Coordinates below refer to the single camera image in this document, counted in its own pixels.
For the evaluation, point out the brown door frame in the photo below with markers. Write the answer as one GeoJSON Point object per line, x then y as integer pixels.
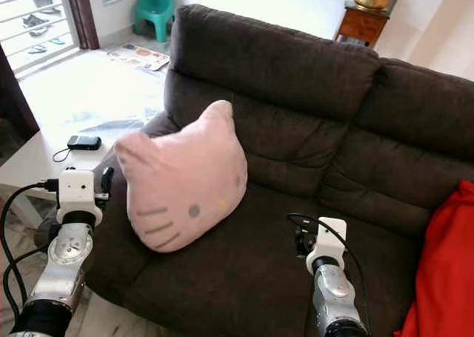
{"type": "Point", "coordinates": [81, 15]}

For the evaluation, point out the blue flip-flop slipper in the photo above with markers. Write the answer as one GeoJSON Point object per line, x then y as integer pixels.
{"type": "Point", "coordinates": [37, 49]}
{"type": "Point", "coordinates": [58, 41]}

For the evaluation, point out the brown wooden cabinet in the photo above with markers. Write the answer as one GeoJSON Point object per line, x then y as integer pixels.
{"type": "Point", "coordinates": [361, 26]}

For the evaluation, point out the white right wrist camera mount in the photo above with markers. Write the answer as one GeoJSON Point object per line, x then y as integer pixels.
{"type": "Point", "coordinates": [329, 237]}

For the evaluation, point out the dark grey shoe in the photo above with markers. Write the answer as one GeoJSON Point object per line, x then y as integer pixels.
{"type": "Point", "coordinates": [36, 21]}

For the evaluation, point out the dark brown wooden door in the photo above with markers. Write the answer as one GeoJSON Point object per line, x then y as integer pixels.
{"type": "Point", "coordinates": [15, 100]}

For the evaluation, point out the colourful printed floor mat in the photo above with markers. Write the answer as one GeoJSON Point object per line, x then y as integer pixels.
{"type": "Point", "coordinates": [139, 55]}

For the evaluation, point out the red cushion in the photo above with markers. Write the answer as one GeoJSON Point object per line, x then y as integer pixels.
{"type": "Point", "coordinates": [444, 263]}

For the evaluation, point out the pink cat face pillow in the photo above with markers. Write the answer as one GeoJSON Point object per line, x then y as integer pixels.
{"type": "Point", "coordinates": [185, 181]}

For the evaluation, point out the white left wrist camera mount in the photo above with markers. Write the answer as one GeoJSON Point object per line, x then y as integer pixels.
{"type": "Point", "coordinates": [75, 189]}

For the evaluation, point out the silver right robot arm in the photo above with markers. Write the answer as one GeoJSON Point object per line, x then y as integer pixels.
{"type": "Point", "coordinates": [335, 300]}

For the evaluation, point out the white metal gate grille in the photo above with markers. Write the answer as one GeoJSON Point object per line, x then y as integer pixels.
{"type": "Point", "coordinates": [37, 4]}

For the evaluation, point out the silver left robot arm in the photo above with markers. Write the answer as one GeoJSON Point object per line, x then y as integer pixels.
{"type": "Point", "coordinates": [67, 270]}

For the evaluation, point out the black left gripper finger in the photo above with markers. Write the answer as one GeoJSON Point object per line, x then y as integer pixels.
{"type": "Point", "coordinates": [107, 180]}

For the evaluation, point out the white side table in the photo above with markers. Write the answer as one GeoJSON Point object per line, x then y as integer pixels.
{"type": "Point", "coordinates": [29, 170]}

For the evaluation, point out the teal plastic chair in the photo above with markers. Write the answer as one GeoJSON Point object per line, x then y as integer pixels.
{"type": "Point", "coordinates": [154, 7]}

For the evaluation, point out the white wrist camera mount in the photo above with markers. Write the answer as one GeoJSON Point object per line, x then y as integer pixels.
{"type": "Point", "coordinates": [75, 189]}
{"type": "Point", "coordinates": [329, 237]}

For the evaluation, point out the dark brown fabric sofa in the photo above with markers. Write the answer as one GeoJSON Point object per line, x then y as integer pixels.
{"type": "Point", "coordinates": [304, 167]}

